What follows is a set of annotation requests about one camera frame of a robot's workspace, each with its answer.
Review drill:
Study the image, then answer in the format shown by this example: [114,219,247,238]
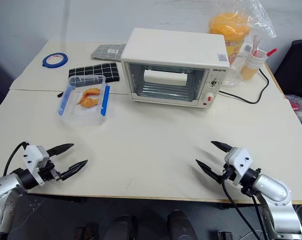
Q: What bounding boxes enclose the orange fried food piece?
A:
[75,87,102,109]

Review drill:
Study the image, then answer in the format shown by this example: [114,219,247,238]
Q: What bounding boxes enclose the clear container with blue clips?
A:
[56,74,111,127]

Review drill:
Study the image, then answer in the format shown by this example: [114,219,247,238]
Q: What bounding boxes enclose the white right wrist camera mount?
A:
[223,147,253,187]

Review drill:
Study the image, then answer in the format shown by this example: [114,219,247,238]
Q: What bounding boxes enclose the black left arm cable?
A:
[2,141,31,177]

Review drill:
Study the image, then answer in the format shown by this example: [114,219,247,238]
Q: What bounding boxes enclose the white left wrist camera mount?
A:
[22,144,50,187]

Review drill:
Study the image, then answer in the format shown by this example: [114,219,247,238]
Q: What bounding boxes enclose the black chair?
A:
[273,39,302,97]

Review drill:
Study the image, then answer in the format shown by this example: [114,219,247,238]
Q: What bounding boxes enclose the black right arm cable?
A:
[221,172,257,240]
[250,193,266,240]

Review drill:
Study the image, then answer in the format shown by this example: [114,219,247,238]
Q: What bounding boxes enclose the white toaster oven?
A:
[120,27,231,109]

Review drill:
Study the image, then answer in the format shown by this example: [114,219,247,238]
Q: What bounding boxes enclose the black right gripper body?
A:
[221,162,239,183]

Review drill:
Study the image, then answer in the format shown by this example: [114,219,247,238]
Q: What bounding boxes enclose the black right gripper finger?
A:
[195,159,225,185]
[210,140,234,154]

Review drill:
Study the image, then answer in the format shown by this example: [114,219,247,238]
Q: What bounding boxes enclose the black checked cloth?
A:
[67,61,121,87]

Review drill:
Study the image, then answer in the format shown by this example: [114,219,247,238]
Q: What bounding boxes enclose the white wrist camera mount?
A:
[22,144,50,187]
[223,147,253,187]

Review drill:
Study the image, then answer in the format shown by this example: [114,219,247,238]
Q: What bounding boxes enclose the clear plastic bag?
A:
[207,0,278,89]

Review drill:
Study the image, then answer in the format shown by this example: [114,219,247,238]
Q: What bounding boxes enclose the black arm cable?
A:
[221,172,257,240]
[250,193,266,240]
[2,141,31,177]

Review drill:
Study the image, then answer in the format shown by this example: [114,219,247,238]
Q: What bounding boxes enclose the red tipped stick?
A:
[265,47,279,60]

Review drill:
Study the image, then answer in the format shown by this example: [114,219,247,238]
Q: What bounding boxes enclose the black power cord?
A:
[218,66,270,105]

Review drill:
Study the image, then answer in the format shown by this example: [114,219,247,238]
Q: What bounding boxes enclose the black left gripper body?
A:
[37,161,65,183]

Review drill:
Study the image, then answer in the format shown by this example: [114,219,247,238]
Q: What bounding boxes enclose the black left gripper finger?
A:
[46,143,75,158]
[58,159,89,182]

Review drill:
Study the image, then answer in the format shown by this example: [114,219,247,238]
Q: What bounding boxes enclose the red and white clutter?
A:
[284,94,302,126]

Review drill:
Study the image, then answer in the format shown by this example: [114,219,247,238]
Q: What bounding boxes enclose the orange lidded snack cup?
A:
[209,12,251,66]

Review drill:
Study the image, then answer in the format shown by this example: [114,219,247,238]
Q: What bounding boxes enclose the blue tape roll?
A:
[41,52,70,69]

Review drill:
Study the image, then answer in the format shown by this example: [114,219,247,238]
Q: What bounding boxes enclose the grey checked cloth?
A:
[90,43,128,61]

